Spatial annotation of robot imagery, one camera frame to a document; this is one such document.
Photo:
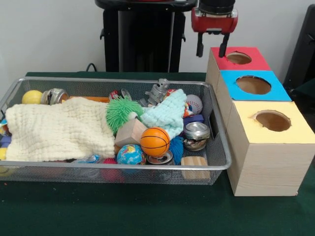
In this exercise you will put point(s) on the shallow clear mesh bin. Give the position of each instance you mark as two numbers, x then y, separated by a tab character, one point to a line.
98	174

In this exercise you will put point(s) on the green spiky ball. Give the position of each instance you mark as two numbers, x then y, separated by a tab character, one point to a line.
120	112

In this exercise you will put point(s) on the white baseball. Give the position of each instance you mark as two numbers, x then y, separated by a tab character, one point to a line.
195	104

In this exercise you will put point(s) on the wooden box with three holes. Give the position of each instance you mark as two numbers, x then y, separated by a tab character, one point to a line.
266	157

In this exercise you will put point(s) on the plain wooden block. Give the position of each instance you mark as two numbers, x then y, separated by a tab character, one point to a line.
129	132

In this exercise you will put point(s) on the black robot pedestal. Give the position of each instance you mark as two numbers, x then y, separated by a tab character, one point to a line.
142	39

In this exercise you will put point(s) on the orange toy basketball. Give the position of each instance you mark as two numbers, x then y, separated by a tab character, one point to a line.
155	141

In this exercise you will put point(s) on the cream waffle cloth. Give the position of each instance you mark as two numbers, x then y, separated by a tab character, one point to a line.
54	130

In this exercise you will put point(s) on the blue globe ball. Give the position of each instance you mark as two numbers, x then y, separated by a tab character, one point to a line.
129	155

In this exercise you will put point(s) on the mint waffle cloth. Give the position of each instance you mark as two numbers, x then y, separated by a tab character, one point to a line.
167	115

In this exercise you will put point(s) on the yellow ball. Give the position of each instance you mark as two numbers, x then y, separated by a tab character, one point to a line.
32	97

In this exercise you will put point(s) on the grey toy robot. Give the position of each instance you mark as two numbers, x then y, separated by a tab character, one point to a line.
157	91

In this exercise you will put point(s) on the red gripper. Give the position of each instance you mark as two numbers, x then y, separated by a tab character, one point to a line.
214	19

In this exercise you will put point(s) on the squat silver tin can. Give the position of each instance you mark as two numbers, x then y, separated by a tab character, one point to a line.
197	132

